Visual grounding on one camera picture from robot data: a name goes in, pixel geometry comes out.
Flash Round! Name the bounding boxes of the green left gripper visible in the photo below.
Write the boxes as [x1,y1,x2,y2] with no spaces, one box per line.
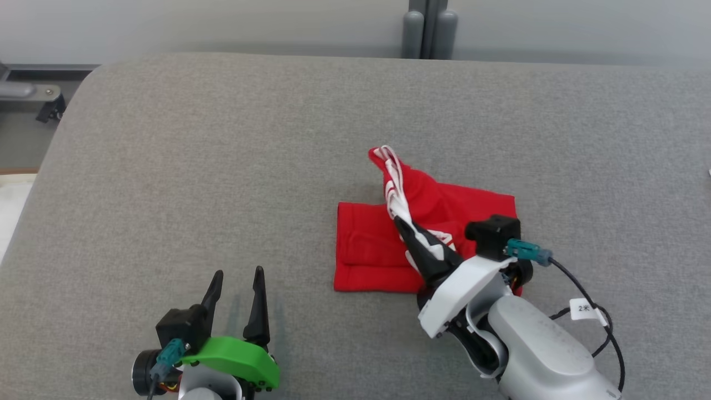
[181,266,281,400]

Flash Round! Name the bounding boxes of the grey fabric sofa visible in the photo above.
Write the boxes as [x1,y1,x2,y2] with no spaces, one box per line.
[0,53,711,400]

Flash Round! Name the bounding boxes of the red shorts with white stripes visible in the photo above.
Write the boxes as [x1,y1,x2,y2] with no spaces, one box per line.
[333,146,525,295]

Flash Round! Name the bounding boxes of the teal camera connector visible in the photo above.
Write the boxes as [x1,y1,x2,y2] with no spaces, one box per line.
[150,338,186,382]
[506,238,554,267]

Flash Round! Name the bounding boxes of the grey metal frame bracket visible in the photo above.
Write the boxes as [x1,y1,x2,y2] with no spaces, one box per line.
[0,63,68,124]

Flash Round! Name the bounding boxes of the teal left camera connector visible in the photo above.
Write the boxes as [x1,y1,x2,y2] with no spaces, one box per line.
[150,338,186,382]

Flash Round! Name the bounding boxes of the teal right camera connector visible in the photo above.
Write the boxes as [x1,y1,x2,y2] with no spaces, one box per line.
[506,238,554,267]

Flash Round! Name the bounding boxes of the white cable label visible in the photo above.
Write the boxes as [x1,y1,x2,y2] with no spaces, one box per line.
[569,298,609,328]

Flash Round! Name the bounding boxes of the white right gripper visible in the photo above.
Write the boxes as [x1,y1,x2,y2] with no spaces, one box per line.
[393,217,518,341]

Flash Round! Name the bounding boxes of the grey metal post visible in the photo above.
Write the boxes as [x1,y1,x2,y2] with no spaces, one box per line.
[402,0,459,61]

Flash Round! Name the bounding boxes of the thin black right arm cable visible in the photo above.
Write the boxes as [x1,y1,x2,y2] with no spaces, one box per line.
[547,257,627,393]

